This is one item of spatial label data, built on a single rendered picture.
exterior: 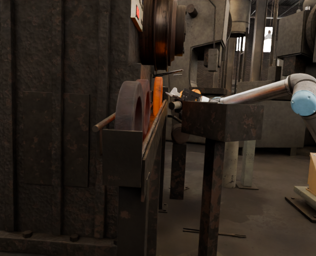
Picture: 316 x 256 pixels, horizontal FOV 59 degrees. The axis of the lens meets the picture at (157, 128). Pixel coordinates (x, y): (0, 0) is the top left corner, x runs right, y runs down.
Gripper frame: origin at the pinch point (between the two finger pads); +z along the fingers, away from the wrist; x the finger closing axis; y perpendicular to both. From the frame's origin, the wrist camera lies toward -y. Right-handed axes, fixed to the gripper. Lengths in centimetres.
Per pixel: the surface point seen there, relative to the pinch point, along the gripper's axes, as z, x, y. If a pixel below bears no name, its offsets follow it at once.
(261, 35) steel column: -210, -848, 300
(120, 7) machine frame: 29, 50, 27
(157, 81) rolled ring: 4.9, 40.9, 4.3
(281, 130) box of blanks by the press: -154, -207, 7
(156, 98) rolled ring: 2.1, 44.1, -3.3
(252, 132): -38, 62, -2
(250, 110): -34, 63, 6
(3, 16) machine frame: 74, 53, 7
